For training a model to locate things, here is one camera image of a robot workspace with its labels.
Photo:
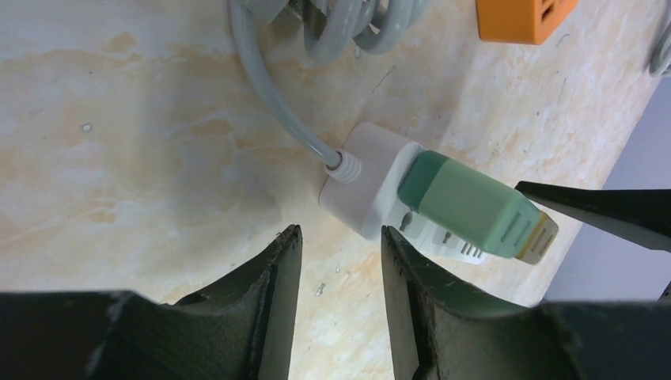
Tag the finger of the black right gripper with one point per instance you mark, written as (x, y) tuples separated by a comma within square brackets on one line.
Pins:
[(641, 216)]

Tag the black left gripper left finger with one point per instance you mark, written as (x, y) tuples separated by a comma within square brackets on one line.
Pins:
[(239, 327)]

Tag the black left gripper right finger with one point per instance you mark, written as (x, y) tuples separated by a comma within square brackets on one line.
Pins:
[(442, 327)]

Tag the yellow plug adapter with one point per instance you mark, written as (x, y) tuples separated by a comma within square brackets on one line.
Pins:
[(544, 233)]

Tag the white power strip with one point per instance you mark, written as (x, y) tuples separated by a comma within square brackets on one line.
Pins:
[(376, 162)]

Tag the orange power strip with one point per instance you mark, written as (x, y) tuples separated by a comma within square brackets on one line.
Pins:
[(521, 21)]

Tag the green plug adapter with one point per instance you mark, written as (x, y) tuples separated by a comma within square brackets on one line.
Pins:
[(484, 212)]

